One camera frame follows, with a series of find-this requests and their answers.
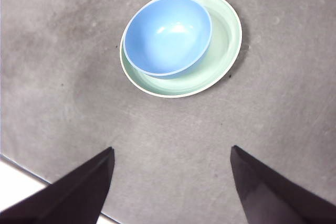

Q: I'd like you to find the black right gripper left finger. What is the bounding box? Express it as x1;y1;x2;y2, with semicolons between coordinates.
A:
0;146;116;224

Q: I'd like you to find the green plate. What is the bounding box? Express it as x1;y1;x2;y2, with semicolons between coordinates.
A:
119;0;243;99

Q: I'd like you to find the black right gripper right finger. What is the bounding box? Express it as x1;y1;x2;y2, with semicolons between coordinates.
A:
230;145;336;224

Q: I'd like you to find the blue bowl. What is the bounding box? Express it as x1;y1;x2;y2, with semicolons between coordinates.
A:
122;0;213;80

